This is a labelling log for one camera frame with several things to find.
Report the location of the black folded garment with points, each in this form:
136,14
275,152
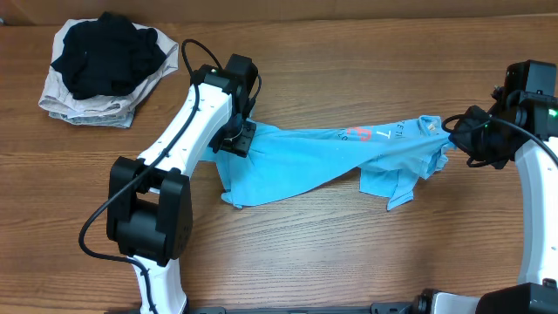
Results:
108,57

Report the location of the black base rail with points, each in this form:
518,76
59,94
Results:
376,308

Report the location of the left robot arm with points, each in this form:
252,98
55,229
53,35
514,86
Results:
151,216

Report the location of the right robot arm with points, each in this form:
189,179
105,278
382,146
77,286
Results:
521,127

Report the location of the light blue printed t-shirt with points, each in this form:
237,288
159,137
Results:
282,163

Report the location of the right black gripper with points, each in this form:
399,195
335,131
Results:
462,136

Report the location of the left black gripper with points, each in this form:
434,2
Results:
238,140

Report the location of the beige folded garment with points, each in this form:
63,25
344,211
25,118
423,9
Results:
56,97

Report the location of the grey folded garment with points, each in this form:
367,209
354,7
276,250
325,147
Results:
119,121

